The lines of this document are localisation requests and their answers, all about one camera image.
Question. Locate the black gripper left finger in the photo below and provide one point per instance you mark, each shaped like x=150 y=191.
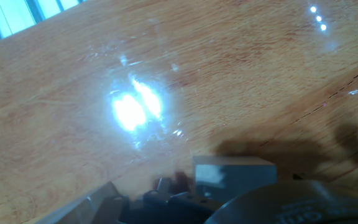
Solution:
x=182 y=207

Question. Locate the varnished wooden board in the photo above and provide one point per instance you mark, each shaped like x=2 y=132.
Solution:
x=73 y=109

